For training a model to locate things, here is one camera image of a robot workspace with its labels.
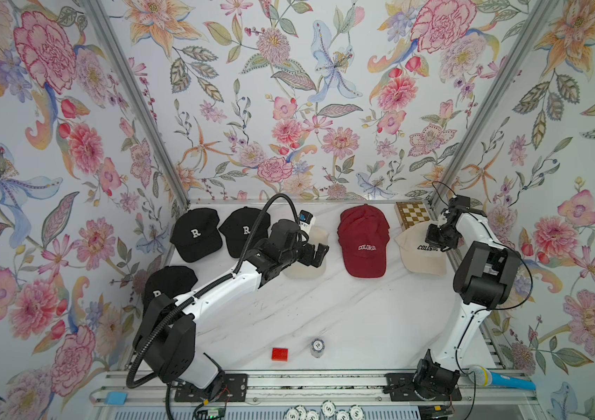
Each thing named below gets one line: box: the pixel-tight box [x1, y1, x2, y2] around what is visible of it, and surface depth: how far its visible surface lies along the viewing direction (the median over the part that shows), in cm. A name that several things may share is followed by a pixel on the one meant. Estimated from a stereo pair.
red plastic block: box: [271, 347, 290, 363], surface depth 81 cm
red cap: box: [336, 203, 391, 279], surface depth 101 cm
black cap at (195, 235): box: [169, 207, 224, 263], surface depth 108 cm
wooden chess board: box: [395, 201, 431, 230], surface depth 116 cm
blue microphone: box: [468, 364, 537, 392], surface depth 75 cm
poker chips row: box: [284, 399, 365, 420], surface depth 72 cm
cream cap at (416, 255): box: [393, 221, 448, 276], surface depth 103 cm
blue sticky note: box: [105, 391, 129, 406], surface depth 74 cm
